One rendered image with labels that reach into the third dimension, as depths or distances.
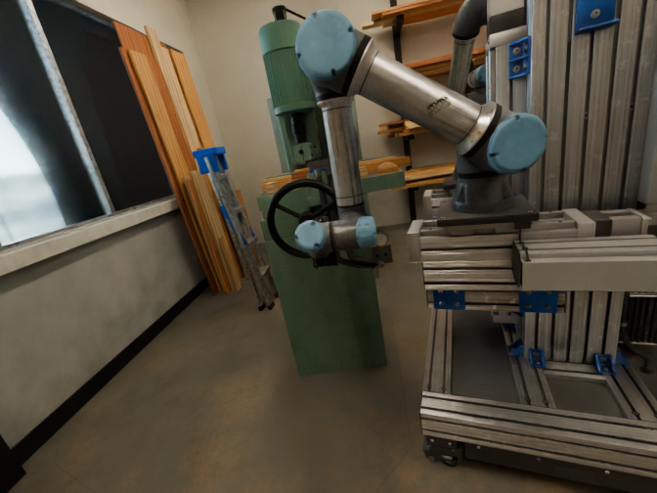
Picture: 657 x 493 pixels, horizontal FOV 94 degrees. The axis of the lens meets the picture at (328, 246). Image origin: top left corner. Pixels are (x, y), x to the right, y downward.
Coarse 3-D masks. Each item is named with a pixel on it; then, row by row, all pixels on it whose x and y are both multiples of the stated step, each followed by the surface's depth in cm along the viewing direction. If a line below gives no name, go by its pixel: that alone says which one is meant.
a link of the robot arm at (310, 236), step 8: (304, 224) 72; (312, 224) 72; (320, 224) 72; (296, 232) 72; (304, 232) 71; (312, 232) 71; (320, 232) 71; (328, 232) 73; (296, 240) 72; (304, 240) 71; (312, 240) 71; (320, 240) 71; (328, 240) 73; (304, 248) 71; (312, 248) 71; (320, 248) 72; (328, 248) 74
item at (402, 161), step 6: (408, 156) 135; (372, 162) 135; (378, 162) 135; (396, 162) 135; (402, 162) 135; (408, 162) 135; (372, 168) 136; (276, 180) 138; (282, 180) 138; (288, 180) 138; (264, 186) 139; (282, 186) 139
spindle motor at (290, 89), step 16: (272, 32) 114; (288, 32) 114; (272, 48) 115; (288, 48) 116; (272, 64) 118; (288, 64) 117; (272, 80) 121; (288, 80) 119; (304, 80) 121; (272, 96) 125; (288, 96) 120; (304, 96) 121; (288, 112) 124; (304, 112) 134
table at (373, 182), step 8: (368, 176) 124; (376, 176) 121; (384, 176) 121; (392, 176) 121; (400, 176) 121; (368, 184) 123; (376, 184) 122; (384, 184) 122; (392, 184) 122; (400, 184) 122; (264, 192) 137; (288, 192) 124; (296, 192) 124; (304, 192) 124; (368, 192) 124; (264, 200) 125; (288, 200) 125; (296, 200) 125; (304, 200) 125; (312, 200) 115; (320, 200) 115; (328, 200) 115; (264, 208) 126
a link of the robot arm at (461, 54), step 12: (468, 0) 106; (480, 0) 103; (468, 12) 107; (480, 12) 105; (456, 24) 112; (468, 24) 109; (480, 24) 109; (456, 36) 114; (468, 36) 112; (456, 48) 119; (468, 48) 117; (456, 60) 122; (468, 60) 121; (456, 72) 126; (456, 84) 130
